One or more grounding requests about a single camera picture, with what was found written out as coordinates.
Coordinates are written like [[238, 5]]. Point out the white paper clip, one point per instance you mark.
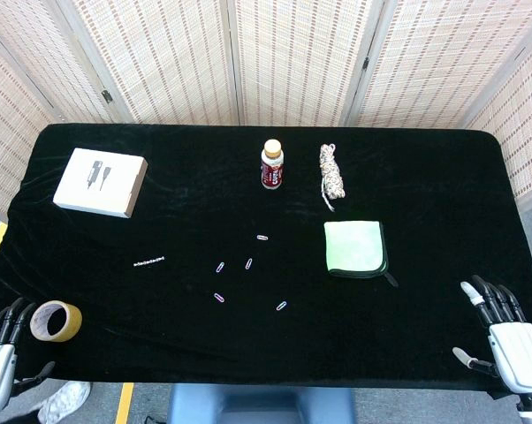
[[262, 237]]

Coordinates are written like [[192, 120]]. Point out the small drink bottle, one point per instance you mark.
[[272, 170]]

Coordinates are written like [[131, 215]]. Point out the white cardboard box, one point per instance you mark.
[[93, 185]]

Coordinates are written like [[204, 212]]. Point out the black velvet tablecloth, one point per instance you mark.
[[266, 335]]

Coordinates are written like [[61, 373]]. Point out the folded green cloth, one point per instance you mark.
[[354, 247]]

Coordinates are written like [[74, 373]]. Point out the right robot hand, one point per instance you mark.
[[515, 353]]

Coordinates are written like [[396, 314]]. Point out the yellow tape roll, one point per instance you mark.
[[71, 324]]

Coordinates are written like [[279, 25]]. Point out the blue paper clip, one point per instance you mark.
[[282, 305]]

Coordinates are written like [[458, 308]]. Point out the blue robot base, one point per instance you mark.
[[261, 404]]

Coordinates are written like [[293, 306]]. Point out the purple paper clip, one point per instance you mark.
[[220, 267], [219, 297], [248, 263]]

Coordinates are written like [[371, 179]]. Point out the small bead chain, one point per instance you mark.
[[149, 262]]

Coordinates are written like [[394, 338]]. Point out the woven folding screen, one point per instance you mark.
[[292, 53]]

